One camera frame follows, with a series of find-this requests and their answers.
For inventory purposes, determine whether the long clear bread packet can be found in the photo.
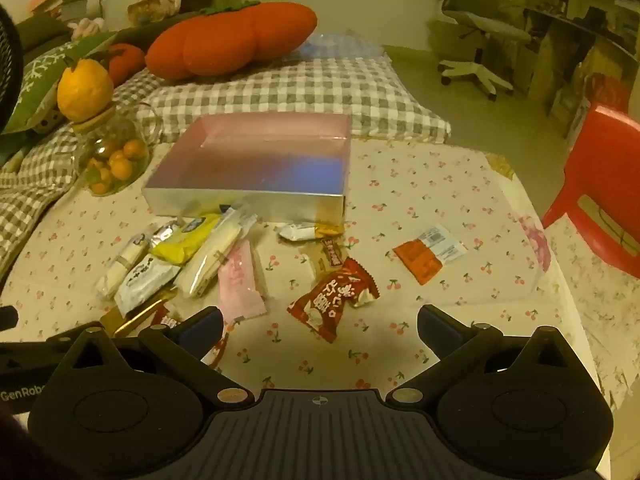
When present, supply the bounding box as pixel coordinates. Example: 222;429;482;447
177;202;259;299

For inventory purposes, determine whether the cherry print cloth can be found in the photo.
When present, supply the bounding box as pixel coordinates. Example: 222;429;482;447
0;135;617;411

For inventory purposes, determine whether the grey checked blanket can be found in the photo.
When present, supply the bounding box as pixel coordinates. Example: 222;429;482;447
0;55;452;281

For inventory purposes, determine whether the pink stuffed toy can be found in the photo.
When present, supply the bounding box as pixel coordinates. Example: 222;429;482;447
67;17;106;41

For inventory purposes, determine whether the clear blue-label bread packet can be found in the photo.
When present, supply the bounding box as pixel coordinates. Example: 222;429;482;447
97;232;151;299

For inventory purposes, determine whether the glass jar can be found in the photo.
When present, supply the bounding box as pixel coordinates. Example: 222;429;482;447
75;106;162;197

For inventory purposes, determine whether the orange white snack packet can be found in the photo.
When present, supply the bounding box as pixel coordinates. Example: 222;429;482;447
392;224;469;286

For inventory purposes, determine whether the green snowflake pillow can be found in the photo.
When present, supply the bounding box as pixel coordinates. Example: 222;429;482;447
0;32;117;134

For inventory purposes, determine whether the clear brown-label snack packet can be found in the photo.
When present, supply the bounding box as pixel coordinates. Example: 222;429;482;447
299;241;347;281

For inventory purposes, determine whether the clear plastic bag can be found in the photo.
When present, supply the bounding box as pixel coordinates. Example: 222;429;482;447
299;30;387;62

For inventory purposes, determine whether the small orange persimmon plush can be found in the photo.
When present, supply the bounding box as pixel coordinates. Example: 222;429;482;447
106;43;147;86

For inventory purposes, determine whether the yellow snack packet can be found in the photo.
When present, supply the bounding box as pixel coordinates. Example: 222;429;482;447
150;213;224;266

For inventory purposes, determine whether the gold stick snack packet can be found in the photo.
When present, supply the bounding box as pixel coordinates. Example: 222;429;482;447
99;297;177;337

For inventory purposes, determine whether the white black-print snack packet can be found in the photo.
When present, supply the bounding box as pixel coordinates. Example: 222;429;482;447
114;255;181;319

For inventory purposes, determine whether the cork jar lid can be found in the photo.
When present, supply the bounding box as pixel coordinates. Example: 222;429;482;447
73;105;119;135

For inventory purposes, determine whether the white office chair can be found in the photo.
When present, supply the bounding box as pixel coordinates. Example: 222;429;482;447
431;0;532;101

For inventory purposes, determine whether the small white snack packet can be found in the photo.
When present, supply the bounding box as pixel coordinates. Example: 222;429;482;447
277;222;316;242

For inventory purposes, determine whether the cluttered desk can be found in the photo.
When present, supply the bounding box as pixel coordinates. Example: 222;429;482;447
520;0;640;126

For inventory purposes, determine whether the big red persimmon cushion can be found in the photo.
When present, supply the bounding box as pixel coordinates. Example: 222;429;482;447
145;2;319;81

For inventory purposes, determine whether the pink snack packet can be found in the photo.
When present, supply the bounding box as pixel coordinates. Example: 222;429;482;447
217;240;269;322

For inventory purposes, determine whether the large red snack packet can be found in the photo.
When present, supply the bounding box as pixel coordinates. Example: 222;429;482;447
287;257;381;344

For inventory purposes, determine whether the silver snack packet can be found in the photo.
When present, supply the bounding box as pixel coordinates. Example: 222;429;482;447
150;220;182;257

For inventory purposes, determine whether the cluster of small oranges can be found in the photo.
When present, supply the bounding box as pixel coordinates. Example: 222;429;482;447
86;138;149;195

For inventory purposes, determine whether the large orange fruit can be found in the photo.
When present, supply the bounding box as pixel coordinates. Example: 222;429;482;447
56;58;115;124

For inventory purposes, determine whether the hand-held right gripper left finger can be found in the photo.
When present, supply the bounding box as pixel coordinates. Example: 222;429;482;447
52;306;255;409

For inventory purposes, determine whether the shallow pink silver box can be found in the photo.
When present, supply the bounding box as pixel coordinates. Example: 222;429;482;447
141;114;351;224

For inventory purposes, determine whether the red plastic stool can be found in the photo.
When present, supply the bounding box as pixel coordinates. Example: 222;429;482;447
542;102;640;279

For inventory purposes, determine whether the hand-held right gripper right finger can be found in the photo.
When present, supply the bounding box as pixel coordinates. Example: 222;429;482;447
386;305;588;407

